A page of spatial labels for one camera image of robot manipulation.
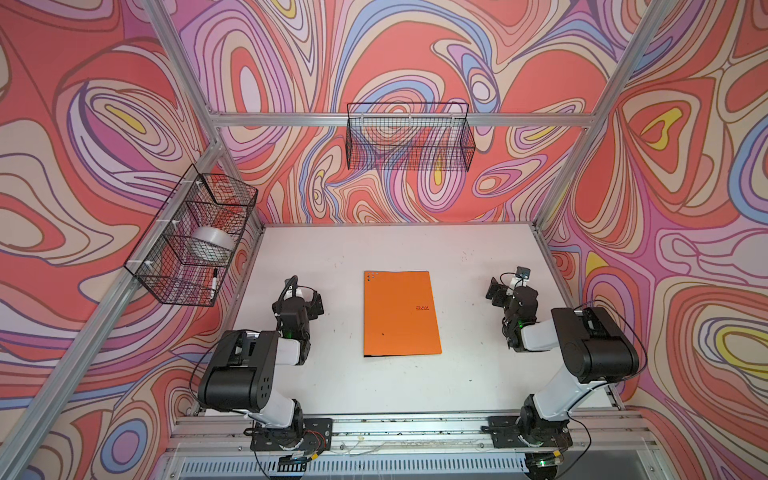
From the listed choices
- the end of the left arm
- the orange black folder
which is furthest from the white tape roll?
the orange black folder

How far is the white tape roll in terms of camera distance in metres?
0.72

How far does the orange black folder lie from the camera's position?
35.4 inches

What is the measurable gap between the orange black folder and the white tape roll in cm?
45

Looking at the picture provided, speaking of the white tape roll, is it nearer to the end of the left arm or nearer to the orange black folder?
the end of the left arm
